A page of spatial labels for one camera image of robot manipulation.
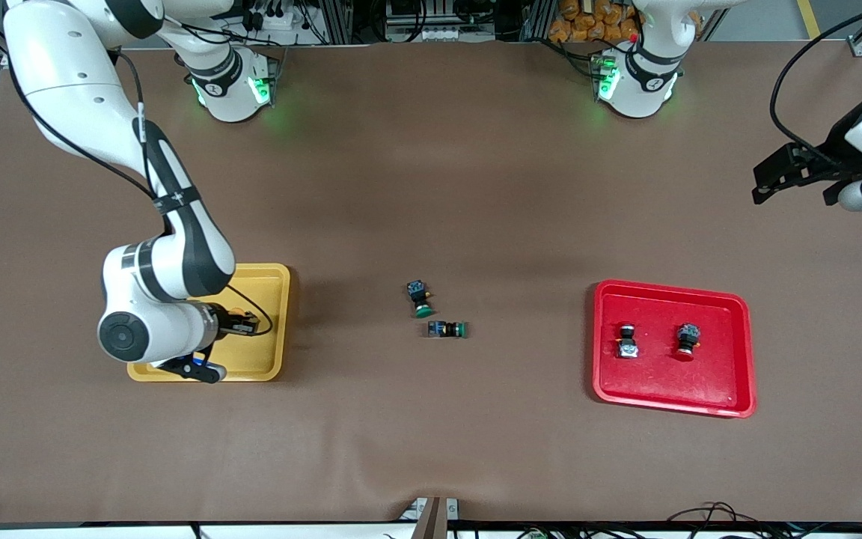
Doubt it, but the yellow plastic tray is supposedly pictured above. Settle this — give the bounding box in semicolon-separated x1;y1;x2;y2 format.
126;263;291;383

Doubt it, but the green mushroom push button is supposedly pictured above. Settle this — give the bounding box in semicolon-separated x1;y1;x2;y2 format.
406;280;435;320

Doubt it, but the brown table cover mat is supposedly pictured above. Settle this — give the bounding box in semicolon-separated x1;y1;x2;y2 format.
0;41;862;525

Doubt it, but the red plastic tray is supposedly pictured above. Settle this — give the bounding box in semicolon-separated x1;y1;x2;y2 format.
592;279;757;418

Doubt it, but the pile of orange packets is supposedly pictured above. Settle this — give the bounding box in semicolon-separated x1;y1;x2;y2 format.
548;0;641;43

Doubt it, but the white power strip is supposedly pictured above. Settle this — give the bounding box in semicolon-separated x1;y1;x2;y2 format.
240;0;308;34

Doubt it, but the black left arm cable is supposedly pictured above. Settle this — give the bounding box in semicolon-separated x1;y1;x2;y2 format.
769;0;862;165

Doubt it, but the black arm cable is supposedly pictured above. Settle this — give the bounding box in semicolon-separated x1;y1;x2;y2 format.
769;0;862;165
6;45;275;338

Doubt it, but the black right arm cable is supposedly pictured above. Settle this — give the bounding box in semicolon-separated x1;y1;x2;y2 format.
6;45;275;338

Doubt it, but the metal table edge bracket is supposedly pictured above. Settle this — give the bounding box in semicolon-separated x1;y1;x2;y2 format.
401;497;462;539

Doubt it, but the black cable bundle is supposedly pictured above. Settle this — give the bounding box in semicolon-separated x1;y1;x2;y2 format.
667;502;862;539

